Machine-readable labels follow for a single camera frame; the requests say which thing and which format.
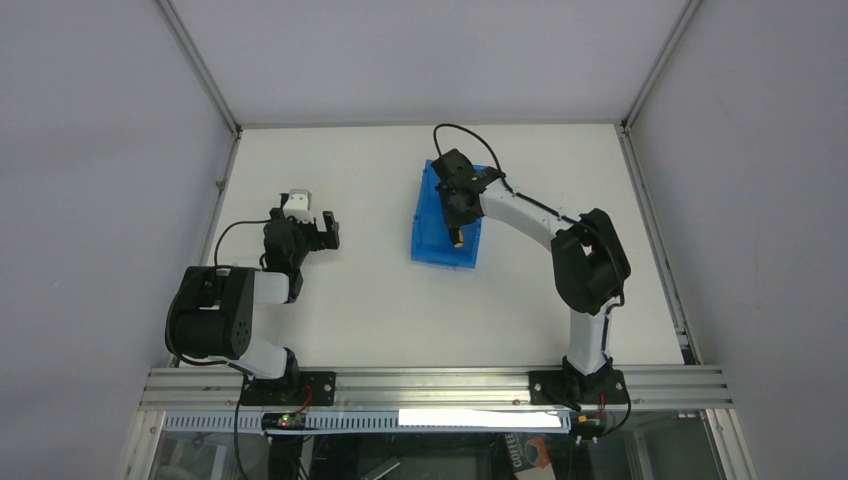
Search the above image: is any coffee box under table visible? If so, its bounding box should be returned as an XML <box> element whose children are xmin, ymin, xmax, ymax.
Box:
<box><xmin>504</xmin><ymin>432</ymin><xmax>550</xmax><ymax>473</ymax></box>

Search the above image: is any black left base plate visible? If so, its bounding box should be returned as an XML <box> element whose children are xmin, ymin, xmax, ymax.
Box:
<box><xmin>240</xmin><ymin>370</ymin><xmax>337</xmax><ymax>408</ymax></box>

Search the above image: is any blue plastic bin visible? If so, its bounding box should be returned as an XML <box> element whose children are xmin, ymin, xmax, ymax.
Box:
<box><xmin>410</xmin><ymin>159</ymin><xmax>482</xmax><ymax>269</ymax></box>

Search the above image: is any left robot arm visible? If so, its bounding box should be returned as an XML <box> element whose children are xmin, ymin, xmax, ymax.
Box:
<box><xmin>164</xmin><ymin>189</ymin><xmax>340</xmax><ymax>385</ymax></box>

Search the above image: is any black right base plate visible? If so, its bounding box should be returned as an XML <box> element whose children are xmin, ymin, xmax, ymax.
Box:
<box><xmin>527</xmin><ymin>369</ymin><xmax>630</xmax><ymax>410</ymax></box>

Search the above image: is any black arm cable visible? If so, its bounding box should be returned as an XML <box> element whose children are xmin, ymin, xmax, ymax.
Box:
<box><xmin>433</xmin><ymin>123</ymin><xmax>631</xmax><ymax>313</ymax></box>
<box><xmin>213</xmin><ymin>219</ymin><xmax>272</xmax><ymax>269</ymax></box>

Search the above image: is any black yellow screwdriver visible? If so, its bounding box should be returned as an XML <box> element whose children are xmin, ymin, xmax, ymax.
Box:
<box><xmin>448</xmin><ymin>227</ymin><xmax>464</xmax><ymax>248</ymax></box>

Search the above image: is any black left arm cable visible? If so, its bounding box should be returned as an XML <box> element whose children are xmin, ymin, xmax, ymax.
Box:
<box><xmin>213</xmin><ymin>219</ymin><xmax>272</xmax><ymax>269</ymax></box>

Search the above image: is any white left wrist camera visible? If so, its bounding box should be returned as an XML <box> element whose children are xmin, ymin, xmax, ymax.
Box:
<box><xmin>282</xmin><ymin>189</ymin><xmax>315</xmax><ymax>224</ymax></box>

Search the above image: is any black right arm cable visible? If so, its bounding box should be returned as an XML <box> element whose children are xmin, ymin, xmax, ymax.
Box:
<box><xmin>433</xmin><ymin>123</ymin><xmax>631</xmax><ymax>313</ymax></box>

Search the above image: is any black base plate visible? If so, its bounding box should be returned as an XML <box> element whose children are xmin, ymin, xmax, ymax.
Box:
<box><xmin>527</xmin><ymin>369</ymin><xmax>630</xmax><ymax>410</ymax></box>
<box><xmin>240</xmin><ymin>370</ymin><xmax>337</xmax><ymax>408</ymax></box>

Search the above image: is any aluminium mounting rail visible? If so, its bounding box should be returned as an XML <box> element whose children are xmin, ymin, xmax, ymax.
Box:
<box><xmin>139</xmin><ymin>365</ymin><xmax>733</xmax><ymax>411</ymax></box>

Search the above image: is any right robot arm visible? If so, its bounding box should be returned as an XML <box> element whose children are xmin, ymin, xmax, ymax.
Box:
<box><xmin>431</xmin><ymin>149</ymin><xmax>632</xmax><ymax>381</ymax></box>

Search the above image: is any grey slotted cable duct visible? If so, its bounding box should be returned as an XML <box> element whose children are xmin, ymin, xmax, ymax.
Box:
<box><xmin>163</xmin><ymin>408</ymin><xmax>571</xmax><ymax>435</ymax></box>

